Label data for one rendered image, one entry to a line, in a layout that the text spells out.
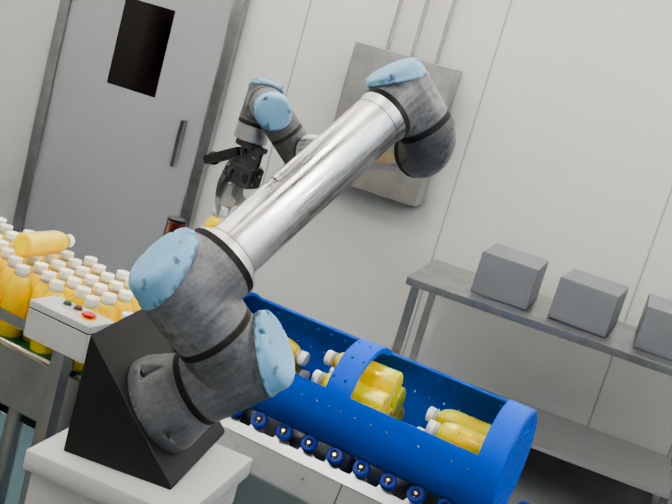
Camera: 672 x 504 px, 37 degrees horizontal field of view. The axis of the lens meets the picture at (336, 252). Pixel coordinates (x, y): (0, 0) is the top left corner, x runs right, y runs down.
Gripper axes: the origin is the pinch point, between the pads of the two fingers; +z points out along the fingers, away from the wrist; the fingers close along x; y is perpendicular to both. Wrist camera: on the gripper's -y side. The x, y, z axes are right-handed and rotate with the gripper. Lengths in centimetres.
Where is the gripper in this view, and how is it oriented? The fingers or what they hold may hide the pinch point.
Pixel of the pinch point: (221, 209)
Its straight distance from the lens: 268.4
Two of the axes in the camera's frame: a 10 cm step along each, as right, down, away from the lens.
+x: 4.3, -0.8, 9.0
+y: 8.4, 3.9, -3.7
